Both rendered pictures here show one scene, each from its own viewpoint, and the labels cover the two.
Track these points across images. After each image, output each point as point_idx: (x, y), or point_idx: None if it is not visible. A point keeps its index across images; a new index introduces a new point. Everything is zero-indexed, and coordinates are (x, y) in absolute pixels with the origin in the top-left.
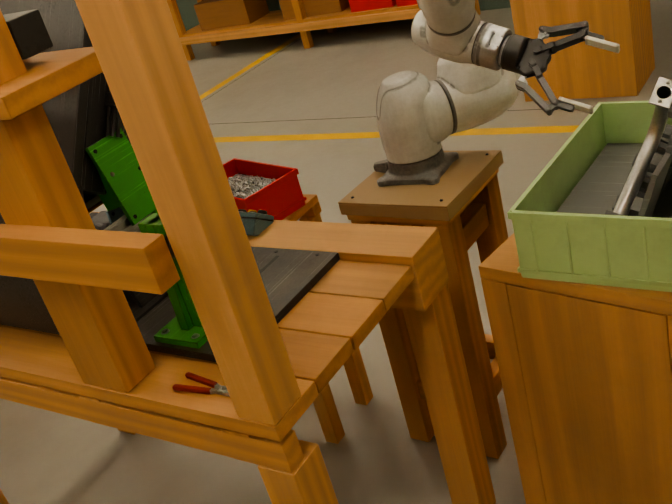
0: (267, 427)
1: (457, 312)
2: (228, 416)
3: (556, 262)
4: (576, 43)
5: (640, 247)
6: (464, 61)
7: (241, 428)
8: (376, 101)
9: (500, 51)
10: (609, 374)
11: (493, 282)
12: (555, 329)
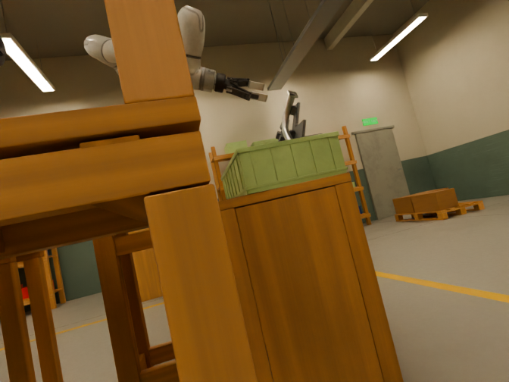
0: (182, 98)
1: None
2: (105, 106)
3: (267, 176)
4: (244, 86)
5: (310, 153)
6: (195, 81)
7: (129, 119)
8: None
9: (215, 76)
10: (310, 245)
11: (226, 211)
12: (271, 228)
